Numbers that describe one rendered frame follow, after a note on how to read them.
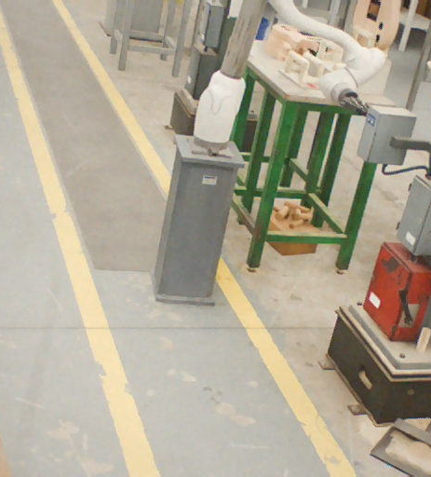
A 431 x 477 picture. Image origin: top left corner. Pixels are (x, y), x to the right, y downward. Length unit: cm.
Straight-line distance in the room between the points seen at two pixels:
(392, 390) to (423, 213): 68
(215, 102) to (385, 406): 140
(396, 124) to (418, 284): 60
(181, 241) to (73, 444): 116
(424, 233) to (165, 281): 123
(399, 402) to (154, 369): 96
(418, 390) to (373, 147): 95
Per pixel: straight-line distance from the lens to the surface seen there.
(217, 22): 582
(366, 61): 368
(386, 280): 343
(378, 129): 331
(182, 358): 357
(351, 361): 364
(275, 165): 412
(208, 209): 376
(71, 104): 635
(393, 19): 425
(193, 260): 386
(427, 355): 347
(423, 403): 353
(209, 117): 367
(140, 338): 365
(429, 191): 325
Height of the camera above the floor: 193
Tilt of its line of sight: 25 degrees down
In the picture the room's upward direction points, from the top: 12 degrees clockwise
